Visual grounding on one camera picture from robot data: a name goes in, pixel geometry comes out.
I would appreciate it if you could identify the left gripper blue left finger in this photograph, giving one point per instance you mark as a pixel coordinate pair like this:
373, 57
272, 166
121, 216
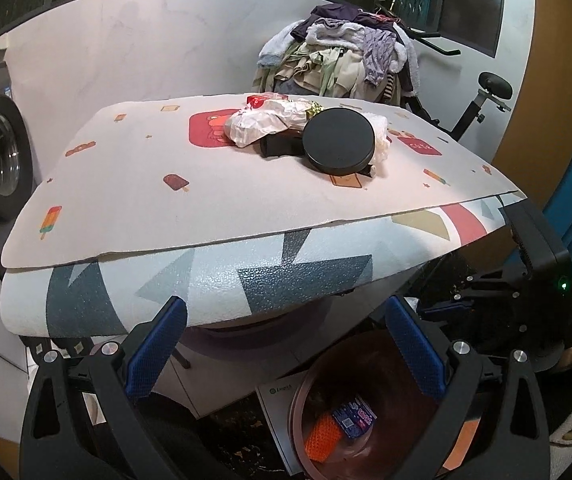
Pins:
58, 440

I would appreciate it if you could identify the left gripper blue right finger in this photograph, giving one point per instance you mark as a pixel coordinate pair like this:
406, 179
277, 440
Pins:
451, 373

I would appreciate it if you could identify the bubble wrap piece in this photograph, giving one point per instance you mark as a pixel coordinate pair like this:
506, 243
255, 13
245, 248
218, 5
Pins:
380, 126

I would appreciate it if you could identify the black round lid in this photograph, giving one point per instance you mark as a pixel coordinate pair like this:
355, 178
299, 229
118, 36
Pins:
338, 141

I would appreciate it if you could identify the white plastic bag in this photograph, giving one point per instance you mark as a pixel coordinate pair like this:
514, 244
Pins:
273, 116

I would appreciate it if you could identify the gold foil wrapper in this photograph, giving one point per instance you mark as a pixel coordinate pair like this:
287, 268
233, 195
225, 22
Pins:
313, 108

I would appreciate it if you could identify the brown round trash bin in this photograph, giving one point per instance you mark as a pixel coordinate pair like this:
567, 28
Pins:
370, 366

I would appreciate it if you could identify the orange mesh trash piece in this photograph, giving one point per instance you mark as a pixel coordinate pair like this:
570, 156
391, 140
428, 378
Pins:
323, 439

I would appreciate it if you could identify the blue purple small package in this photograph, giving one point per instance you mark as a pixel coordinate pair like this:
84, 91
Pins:
355, 418

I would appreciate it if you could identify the white flat box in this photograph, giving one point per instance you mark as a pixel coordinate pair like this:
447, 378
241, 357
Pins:
275, 400

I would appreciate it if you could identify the black exercise bike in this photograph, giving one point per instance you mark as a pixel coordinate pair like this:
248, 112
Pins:
449, 71

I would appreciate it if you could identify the white cartoon print mat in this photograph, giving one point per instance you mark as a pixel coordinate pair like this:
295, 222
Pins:
139, 177

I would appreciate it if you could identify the pile of clothes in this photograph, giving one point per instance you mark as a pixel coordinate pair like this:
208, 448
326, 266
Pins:
341, 51

